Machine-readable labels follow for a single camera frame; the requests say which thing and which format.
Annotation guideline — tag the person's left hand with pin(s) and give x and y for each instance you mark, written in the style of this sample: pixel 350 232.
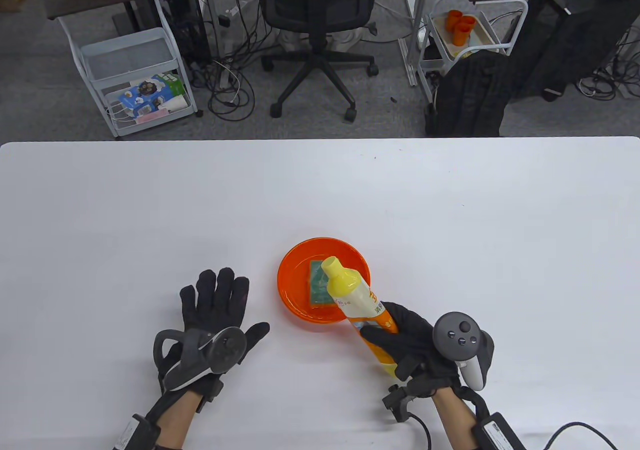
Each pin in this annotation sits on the person's left hand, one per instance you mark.
pixel 215 305

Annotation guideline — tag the person's right hand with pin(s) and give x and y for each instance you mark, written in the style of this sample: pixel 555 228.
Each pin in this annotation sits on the person's right hand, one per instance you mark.
pixel 412 342

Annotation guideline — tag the yellow dish soap bottle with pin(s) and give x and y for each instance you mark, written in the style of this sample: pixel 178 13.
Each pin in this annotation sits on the yellow dish soap bottle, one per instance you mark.
pixel 345 290

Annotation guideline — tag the green sponge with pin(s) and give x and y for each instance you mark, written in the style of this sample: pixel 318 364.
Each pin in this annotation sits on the green sponge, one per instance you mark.
pixel 316 285

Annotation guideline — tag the person's left forearm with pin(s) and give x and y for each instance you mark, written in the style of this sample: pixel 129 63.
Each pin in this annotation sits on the person's left forearm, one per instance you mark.
pixel 175 425

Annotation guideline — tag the grey left hand controller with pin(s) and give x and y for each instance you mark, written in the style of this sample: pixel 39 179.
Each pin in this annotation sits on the grey left hand controller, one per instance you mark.
pixel 230 347

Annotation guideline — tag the grey hand controller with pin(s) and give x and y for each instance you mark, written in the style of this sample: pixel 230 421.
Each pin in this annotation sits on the grey hand controller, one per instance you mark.
pixel 230 347
pixel 457 337

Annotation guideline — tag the grey right hand controller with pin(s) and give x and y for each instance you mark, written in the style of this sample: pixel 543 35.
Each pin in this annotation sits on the grey right hand controller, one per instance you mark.
pixel 457 337

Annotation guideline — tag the orange plastic bowl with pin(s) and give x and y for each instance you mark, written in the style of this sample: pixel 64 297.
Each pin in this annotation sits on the orange plastic bowl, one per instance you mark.
pixel 295 285

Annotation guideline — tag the pink packet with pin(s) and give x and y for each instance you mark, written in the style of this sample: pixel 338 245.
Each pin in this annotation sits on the pink packet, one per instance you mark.
pixel 150 116

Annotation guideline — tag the white paper cup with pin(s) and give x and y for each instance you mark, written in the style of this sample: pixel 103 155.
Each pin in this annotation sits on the white paper cup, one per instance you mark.
pixel 177 104

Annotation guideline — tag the blue printed carton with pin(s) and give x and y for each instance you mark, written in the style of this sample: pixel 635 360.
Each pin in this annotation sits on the blue printed carton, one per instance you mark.
pixel 142 95

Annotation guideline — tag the green packet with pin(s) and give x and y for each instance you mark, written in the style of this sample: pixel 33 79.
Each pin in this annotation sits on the green packet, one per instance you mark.
pixel 175 84

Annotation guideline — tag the black backpack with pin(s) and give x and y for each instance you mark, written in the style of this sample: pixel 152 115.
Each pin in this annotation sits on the black backpack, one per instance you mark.
pixel 470 95

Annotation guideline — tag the black computer tower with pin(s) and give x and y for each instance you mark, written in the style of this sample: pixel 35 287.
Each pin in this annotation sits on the black computer tower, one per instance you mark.
pixel 185 15

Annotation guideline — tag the orange plastic cup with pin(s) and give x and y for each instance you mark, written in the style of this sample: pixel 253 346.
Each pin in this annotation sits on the orange plastic cup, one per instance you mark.
pixel 462 35
pixel 454 18
pixel 468 20

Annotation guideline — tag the white cart with beige tray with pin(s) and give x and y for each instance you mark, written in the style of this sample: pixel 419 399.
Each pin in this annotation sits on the white cart with beige tray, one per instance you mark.
pixel 487 33

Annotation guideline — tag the black office chair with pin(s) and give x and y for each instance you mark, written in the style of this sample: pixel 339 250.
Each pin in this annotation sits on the black office chair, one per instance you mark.
pixel 317 0

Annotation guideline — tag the white metal table leg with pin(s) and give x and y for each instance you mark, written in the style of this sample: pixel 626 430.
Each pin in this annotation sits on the white metal table leg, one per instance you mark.
pixel 417 20

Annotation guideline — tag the black fabric cover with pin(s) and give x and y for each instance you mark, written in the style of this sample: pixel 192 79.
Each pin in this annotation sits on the black fabric cover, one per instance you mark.
pixel 565 45

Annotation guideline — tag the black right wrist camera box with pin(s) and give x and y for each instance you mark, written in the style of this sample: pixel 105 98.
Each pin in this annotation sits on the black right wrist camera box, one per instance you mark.
pixel 497 435

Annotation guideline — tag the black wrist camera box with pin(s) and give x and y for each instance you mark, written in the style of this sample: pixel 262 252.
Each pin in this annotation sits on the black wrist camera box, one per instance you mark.
pixel 135 432
pixel 497 435

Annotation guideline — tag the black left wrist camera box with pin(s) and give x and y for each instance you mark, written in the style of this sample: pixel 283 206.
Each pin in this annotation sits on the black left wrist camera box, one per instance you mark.
pixel 135 432

